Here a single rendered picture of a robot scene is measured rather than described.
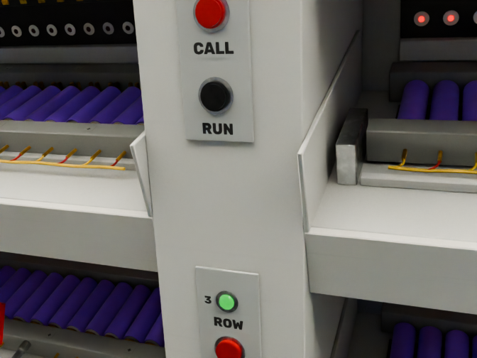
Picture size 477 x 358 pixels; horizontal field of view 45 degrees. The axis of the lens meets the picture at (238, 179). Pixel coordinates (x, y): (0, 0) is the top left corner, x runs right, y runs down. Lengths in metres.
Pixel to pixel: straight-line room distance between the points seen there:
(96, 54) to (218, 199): 0.27
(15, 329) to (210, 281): 0.27
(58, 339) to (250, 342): 0.24
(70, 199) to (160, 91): 0.11
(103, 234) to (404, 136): 0.20
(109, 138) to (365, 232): 0.19
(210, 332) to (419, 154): 0.17
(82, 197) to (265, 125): 0.14
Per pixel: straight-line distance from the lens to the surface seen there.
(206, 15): 0.30
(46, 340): 0.56
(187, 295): 0.36
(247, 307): 0.35
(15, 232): 0.43
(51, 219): 0.40
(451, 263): 0.32
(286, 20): 0.30
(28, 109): 0.51
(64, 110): 0.48
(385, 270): 0.33
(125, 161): 0.41
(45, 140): 0.45
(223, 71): 0.31
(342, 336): 0.47
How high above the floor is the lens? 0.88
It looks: 17 degrees down
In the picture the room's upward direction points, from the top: 3 degrees counter-clockwise
